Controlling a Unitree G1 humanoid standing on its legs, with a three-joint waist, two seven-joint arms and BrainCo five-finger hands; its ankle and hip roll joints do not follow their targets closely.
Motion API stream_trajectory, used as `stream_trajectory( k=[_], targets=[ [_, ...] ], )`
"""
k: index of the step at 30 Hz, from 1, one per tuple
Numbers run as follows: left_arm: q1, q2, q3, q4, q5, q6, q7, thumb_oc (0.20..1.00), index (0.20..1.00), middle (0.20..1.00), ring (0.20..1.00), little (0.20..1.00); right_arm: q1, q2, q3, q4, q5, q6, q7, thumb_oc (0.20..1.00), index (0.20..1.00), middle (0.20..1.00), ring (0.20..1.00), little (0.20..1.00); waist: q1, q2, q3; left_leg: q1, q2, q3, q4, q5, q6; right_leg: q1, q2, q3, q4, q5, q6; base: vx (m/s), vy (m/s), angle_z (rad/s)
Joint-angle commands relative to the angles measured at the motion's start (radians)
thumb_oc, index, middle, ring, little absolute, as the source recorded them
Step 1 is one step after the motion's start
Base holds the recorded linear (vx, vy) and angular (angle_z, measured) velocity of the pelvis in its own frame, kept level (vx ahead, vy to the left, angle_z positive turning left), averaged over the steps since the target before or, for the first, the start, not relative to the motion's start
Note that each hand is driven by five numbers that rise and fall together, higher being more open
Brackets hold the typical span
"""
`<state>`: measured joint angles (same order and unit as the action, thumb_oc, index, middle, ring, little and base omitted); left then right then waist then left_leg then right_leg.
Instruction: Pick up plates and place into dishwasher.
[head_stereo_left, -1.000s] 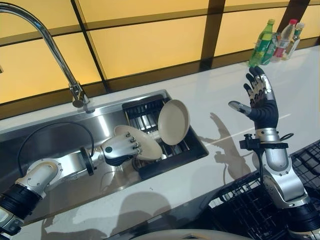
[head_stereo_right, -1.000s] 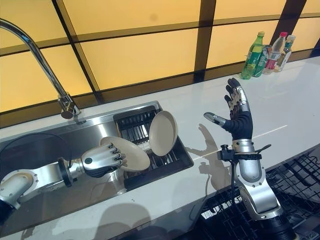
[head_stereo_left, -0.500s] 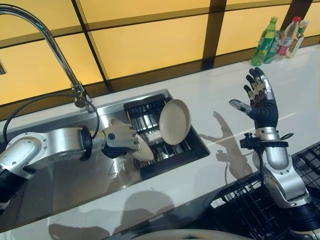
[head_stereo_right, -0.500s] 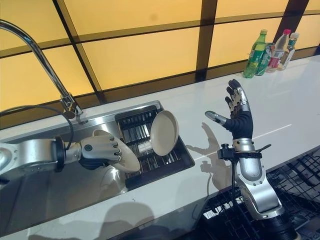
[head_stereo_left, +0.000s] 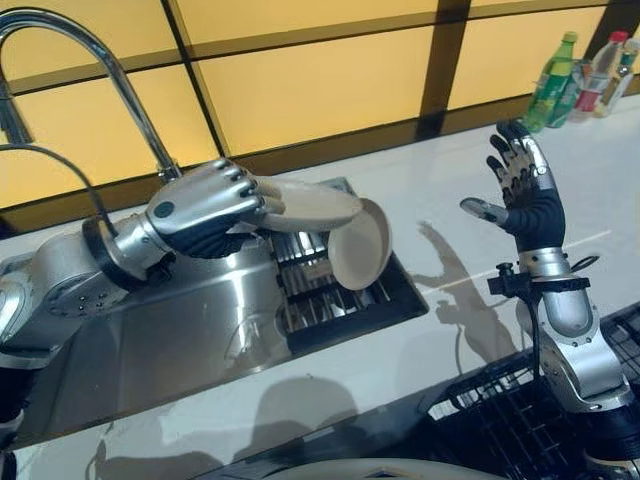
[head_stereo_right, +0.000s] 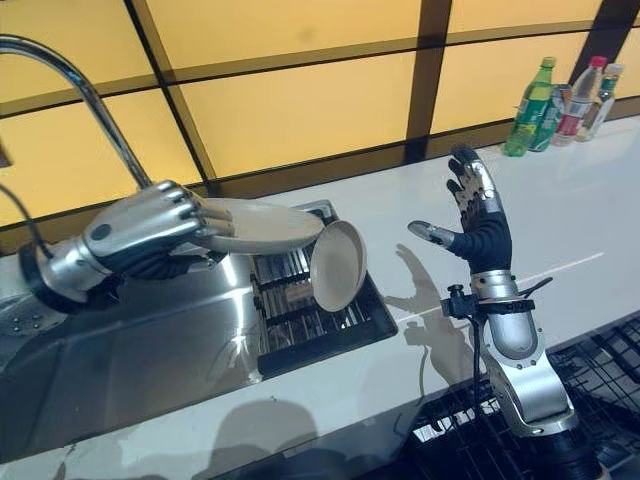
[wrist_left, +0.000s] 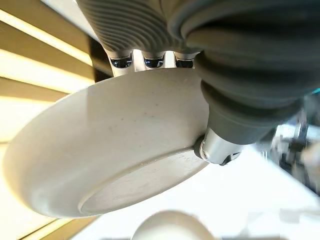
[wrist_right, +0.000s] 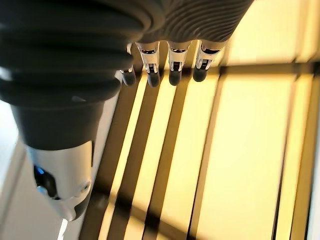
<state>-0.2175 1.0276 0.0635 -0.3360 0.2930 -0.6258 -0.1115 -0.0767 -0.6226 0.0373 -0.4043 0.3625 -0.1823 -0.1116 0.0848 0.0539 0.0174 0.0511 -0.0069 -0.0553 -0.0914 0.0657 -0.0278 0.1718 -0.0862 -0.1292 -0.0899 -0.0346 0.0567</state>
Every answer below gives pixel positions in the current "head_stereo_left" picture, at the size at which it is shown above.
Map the black dishwasher rack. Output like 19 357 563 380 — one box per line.
417 302 640 480

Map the clear bottle white cap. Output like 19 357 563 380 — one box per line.
594 38 640 120

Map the beige plate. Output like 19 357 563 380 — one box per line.
259 180 362 234
327 198 392 292

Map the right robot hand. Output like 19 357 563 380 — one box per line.
459 119 565 250

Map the green plastic bottle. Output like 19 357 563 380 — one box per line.
522 31 580 134

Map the stainless steel sink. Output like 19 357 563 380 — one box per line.
9 175 431 444

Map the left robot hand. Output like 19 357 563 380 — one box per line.
145 158 284 260

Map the clear bottle red cap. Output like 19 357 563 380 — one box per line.
569 30 630 125

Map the chrome gooseneck faucet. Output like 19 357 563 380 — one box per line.
0 10 184 182

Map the white plate rim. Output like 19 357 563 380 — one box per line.
262 457 489 480

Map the black dish drying rack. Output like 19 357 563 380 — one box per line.
269 227 430 351

